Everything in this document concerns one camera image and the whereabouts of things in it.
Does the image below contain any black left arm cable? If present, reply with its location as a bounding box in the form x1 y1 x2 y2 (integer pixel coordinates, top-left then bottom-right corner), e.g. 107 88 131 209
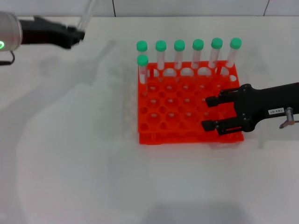
0 51 16 66

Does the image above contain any orange test tube rack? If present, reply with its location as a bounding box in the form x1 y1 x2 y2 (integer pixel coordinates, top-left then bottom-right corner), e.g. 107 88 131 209
137 60 245 146

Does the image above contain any clear test tube green cap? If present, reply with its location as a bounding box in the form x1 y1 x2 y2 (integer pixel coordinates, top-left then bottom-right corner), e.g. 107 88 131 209
225 37 243 76
78 0 97 31
192 38 205 78
174 39 186 81
210 37 223 76
155 40 167 82
136 40 149 58
137 54 150 97

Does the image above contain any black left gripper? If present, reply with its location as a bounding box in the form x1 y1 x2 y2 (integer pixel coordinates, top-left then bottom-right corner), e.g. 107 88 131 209
20 15 85 49

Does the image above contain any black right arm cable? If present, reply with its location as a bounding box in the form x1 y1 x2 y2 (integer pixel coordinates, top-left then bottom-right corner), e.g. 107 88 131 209
278 106 299 129

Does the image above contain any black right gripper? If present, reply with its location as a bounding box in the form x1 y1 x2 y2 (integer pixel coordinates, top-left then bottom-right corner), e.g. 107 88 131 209
201 82 299 136

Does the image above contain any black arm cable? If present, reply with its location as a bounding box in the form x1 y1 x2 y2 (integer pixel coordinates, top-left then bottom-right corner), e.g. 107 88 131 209
0 51 16 66
278 106 299 129

